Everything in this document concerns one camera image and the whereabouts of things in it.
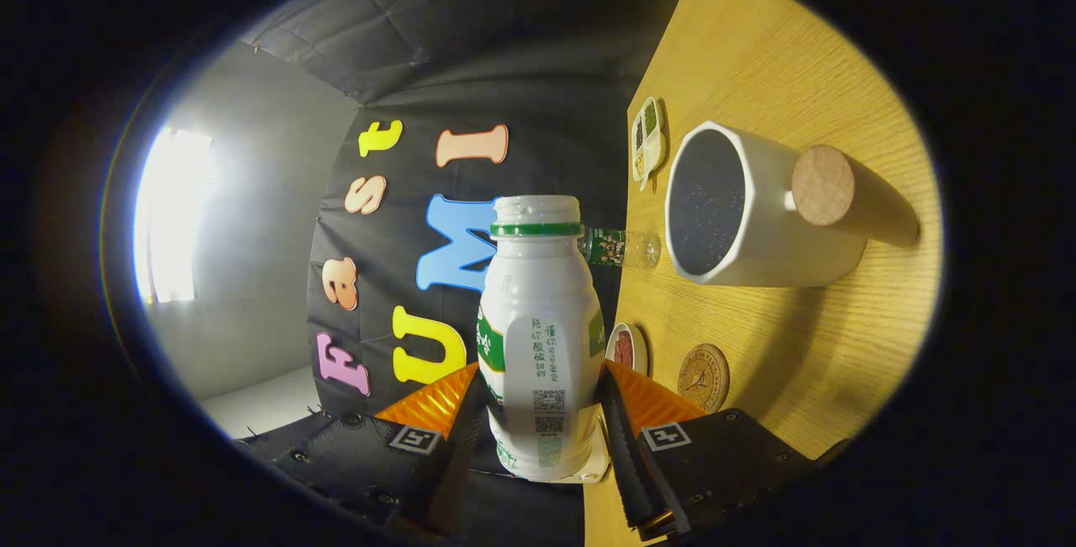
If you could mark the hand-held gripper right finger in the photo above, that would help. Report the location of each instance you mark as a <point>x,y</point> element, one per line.
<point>626,446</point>

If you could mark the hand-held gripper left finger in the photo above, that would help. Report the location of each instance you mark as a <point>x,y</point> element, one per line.
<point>461,446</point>

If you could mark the round wooden coaster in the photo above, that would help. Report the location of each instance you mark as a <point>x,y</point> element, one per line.
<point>704,377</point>

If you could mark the white juice bottle green label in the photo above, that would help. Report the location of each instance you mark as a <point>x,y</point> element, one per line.
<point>538,295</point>

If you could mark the clear plastic water bottle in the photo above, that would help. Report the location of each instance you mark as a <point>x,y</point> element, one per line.
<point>626,248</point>

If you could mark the red meat slices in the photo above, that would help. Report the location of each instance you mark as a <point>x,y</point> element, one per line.
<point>623,349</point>

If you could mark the beige round plate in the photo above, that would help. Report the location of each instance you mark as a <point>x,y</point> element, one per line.
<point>639,349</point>

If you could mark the wooden table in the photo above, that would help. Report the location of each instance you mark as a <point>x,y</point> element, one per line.
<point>799,362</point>

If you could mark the white divided tray with beans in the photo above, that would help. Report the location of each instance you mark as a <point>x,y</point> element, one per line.
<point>649,139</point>

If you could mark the black backdrop cloth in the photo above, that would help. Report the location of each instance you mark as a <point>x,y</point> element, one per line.
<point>504,68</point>

